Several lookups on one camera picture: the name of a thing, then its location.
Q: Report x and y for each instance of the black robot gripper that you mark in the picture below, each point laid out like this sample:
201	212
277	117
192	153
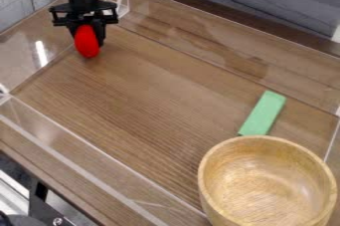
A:
82	11

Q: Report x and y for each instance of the red plush strawberry toy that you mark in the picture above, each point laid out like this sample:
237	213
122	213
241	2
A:
85	41

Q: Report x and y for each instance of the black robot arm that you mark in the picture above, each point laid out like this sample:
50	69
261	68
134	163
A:
76	13

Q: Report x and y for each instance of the clear acrylic table barrier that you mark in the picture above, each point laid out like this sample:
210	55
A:
113	129

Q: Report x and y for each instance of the green rectangular block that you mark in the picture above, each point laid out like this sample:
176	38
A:
262	115

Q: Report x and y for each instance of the wooden bowl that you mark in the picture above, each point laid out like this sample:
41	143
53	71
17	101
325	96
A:
264	181

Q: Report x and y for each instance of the clear acrylic corner bracket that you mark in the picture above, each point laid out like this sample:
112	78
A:
122	7

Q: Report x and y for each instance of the black metal table frame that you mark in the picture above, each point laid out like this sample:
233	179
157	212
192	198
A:
41	213

